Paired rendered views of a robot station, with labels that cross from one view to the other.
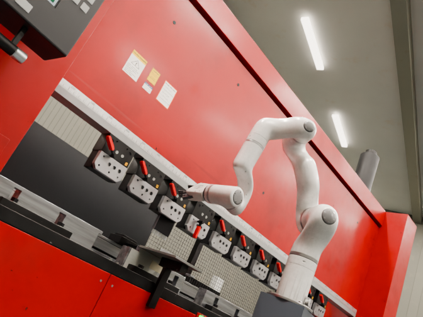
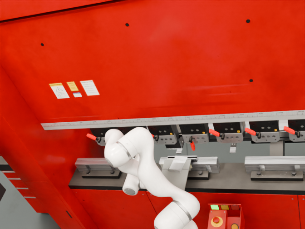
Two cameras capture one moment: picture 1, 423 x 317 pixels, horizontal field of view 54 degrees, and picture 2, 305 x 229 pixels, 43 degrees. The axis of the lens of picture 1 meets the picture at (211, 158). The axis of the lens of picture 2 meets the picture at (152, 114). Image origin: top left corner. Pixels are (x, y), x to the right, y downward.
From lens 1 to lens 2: 290 cm
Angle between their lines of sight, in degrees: 88
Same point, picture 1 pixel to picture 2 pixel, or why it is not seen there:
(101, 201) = not seen: hidden behind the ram
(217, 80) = (107, 43)
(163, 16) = (34, 49)
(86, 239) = not seen: hidden behind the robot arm
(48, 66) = (24, 156)
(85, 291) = (140, 199)
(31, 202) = (95, 167)
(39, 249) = (105, 192)
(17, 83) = (27, 166)
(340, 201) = not seen: outside the picture
